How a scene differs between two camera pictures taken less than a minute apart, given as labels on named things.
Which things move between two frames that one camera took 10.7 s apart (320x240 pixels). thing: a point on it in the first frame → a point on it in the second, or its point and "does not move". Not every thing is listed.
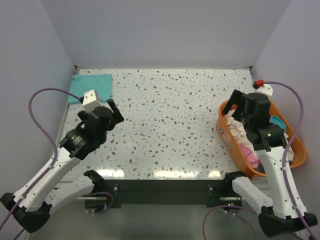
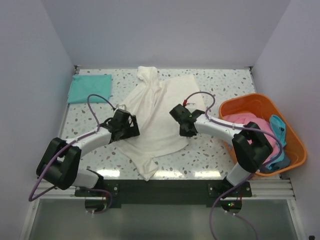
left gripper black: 116,114 → 132,130
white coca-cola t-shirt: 242,136 → 151,98
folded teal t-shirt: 79,84 does not move
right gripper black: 237,98 → 182,133
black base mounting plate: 164,193 does not move
